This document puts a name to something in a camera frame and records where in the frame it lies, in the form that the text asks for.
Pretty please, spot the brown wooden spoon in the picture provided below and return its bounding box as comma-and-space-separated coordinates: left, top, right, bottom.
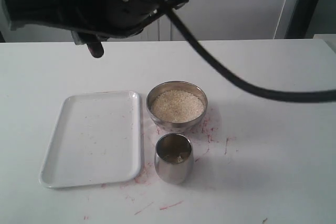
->
87, 42, 104, 59

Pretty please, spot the uncooked white rice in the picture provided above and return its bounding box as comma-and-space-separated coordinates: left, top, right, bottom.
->
150, 90, 205, 123

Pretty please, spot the white rectangular plastic tray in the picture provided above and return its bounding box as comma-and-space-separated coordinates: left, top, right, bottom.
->
39, 91, 143, 188

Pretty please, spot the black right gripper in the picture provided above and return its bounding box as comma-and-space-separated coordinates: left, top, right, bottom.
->
2, 0, 188, 45

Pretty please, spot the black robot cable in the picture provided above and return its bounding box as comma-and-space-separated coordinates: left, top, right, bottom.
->
157, 0, 336, 103

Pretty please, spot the stainless steel rice bowl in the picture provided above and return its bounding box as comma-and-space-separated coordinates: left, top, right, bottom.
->
146, 81, 208, 133

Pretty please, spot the stainless steel cup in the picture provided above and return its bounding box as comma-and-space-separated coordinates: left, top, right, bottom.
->
154, 133, 194, 184

